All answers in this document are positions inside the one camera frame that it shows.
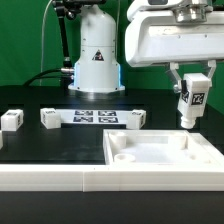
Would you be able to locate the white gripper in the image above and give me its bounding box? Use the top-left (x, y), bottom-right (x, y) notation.
top-left (125, 10), bottom-right (224, 93)

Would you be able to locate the grey cable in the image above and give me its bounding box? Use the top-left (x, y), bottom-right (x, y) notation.
top-left (39, 0), bottom-right (54, 87)

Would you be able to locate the black cable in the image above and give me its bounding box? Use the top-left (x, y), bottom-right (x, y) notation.
top-left (22, 68), bottom-right (75, 88)

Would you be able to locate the white square tabletop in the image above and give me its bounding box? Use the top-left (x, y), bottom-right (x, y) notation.
top-left (103, 129), bottom-right (224, 166)

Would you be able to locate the white fence wall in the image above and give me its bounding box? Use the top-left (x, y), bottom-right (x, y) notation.
top-left (0, 165), bottom-right (224, 192)

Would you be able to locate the printed marker sheet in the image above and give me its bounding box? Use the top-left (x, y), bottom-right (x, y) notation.
top-left (57, 109), bottom-right (130, 125)

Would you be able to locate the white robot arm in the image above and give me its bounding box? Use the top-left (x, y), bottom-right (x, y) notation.
top-left (70, 0), bottom-right (224, 95)

